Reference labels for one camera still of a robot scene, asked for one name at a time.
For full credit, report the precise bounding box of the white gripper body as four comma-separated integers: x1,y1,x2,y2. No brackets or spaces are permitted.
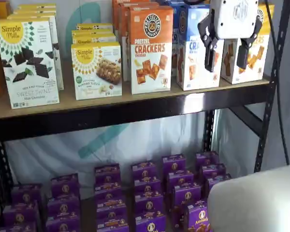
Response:
209,0,260,40

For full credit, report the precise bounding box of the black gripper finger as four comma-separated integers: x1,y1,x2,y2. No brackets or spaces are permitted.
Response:
197,9,219,73
236,8,265,70

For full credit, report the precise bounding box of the blue white pretzel crackers box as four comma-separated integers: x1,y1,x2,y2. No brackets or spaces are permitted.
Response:
169,1,185,77
176,4,225,91

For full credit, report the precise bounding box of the yellow honey mustard crackers box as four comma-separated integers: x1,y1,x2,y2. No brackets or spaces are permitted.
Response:
220,3,276,85

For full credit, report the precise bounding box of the orange cheddar pretzel crackers box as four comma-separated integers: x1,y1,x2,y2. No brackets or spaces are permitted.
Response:
127,5,174,95
118,2,160,83
112,0,150,37

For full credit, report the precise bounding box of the purple Annie's snack box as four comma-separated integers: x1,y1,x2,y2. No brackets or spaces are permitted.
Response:
204,173,232,197
183,201,213,232
96,205,128,221
94,164,121,185
166,170,195,192
172,182,202,207
46,213,82,232
134,191,163,214
131,160,158,181
47,195,81,216
0,221,37,232
97,217,130,232
135,212,167,232
94,182,122,197
96,193,125,209
133,178,161,194
50,173,81,198
200,163,227,181
3,201,40,226
12,183,43,204
195,151,219,170
162,154,187,175

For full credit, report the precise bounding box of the Simple Mills almond bars box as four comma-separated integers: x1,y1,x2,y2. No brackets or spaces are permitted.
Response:
71,29,115,38
72,35,117,47
76,23,114,31
71,43,123,101

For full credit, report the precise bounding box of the wooden shelf board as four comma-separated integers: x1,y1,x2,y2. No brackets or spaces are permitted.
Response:
0,55,271,121

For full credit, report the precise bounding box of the Simple Mills Sweet Thins box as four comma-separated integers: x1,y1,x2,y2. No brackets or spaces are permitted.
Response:
13,9,57,15
6,13,65,91
18,2,57,7
16,5,57,11
0,17,60,110

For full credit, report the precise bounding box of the black metal shelf frame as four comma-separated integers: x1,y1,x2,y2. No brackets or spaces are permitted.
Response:
0,0,290,232

